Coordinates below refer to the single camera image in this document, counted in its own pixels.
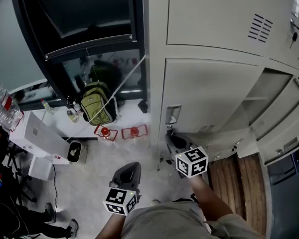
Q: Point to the white box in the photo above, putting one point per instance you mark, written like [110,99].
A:
[42,136]

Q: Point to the white pole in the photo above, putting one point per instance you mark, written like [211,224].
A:
[118,87]

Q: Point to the small clear bottle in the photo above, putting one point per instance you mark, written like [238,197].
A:
[72,115]
[77,107]

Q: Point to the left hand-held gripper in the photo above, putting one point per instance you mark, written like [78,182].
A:
[119,200]

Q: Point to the grey metal locker cabinet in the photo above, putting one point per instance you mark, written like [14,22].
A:
[214,14]

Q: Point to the black office chair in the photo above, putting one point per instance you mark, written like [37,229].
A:
[2,173]

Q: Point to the person's grey shirt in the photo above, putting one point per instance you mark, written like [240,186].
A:
[169,223]

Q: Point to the wooden plank platform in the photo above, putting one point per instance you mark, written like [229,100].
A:
[251,183]

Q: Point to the small bottle red cap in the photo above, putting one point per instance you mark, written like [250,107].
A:
[46,105]

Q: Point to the person's left forearm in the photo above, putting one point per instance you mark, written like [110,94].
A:
[112,226]

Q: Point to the small grey waste bin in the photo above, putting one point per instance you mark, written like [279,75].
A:
[74,152]

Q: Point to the grey metal locker door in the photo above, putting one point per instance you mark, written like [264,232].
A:
[209,91]
[279,106]
[289,133]

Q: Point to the frosted glass panel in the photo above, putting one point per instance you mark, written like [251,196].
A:
[12,46]

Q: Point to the clear water bottles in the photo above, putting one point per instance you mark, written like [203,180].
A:
[2,106]

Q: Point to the person's right forearm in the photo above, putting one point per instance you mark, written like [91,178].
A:
[209,198]

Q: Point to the green backpack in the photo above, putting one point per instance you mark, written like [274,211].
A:
[97,106]

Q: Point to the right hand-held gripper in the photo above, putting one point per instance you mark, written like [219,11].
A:
[192,162]

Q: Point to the person's left white shoe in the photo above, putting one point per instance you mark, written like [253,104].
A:
[155,202]

